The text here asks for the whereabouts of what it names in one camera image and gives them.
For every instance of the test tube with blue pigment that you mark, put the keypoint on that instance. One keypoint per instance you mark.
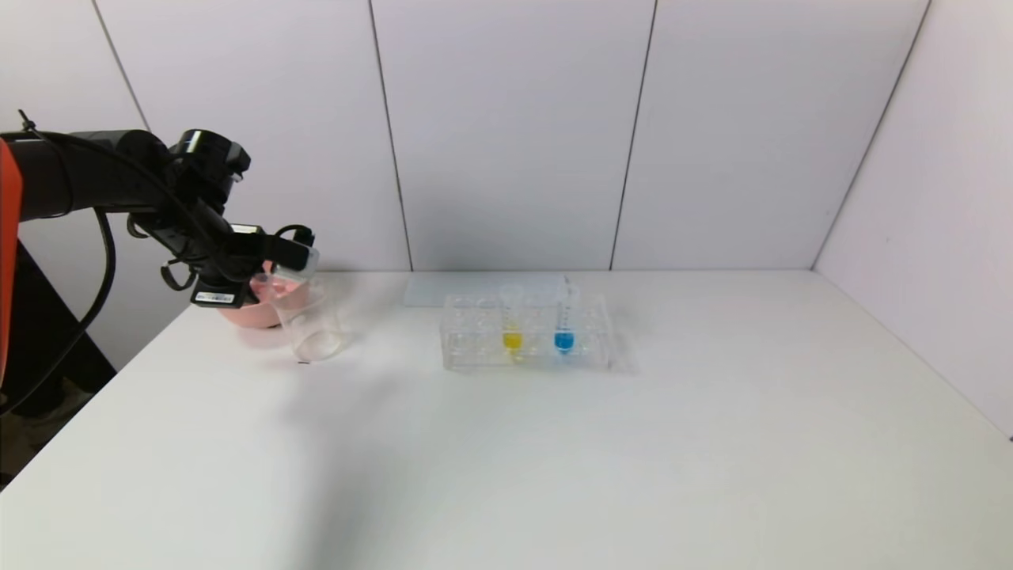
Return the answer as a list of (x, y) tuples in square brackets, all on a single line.
[(563, 339)]

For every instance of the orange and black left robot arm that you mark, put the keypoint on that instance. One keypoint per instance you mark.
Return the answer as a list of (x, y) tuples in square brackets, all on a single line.
[(71, 174)]

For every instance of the clear plastic test tube rack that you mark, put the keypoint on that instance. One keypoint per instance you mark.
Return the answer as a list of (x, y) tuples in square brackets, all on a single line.
[(526, 358)]

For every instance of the white grey wrist camera box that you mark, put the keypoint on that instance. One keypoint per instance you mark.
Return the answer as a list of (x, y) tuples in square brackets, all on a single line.
[(297, 260)]

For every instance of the clear glass beaker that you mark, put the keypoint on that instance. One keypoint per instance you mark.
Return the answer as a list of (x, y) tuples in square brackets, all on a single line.
[(313, 332)]

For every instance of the person in dark trousers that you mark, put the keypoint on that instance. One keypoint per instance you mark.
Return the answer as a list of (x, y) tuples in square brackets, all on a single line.
[(39, 356)]

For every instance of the test tube with red pigment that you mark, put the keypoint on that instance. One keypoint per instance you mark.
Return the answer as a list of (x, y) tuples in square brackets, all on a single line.
[(273, 286)]

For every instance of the white paper sheet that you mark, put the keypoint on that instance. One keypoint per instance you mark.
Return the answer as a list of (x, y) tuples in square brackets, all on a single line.
[(431, 291)]

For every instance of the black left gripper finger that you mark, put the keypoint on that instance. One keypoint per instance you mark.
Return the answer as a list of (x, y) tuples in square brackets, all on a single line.
[(218, 298)]

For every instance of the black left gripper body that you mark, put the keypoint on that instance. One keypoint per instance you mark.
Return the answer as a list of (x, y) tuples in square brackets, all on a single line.
[(216, 296)]

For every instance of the test tube with yellow pigment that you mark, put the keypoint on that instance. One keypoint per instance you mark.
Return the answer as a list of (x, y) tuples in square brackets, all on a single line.
[(513, 339)]

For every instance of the pink plastic bowl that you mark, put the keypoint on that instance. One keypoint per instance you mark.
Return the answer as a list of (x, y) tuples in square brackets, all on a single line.
[(249, 315)]

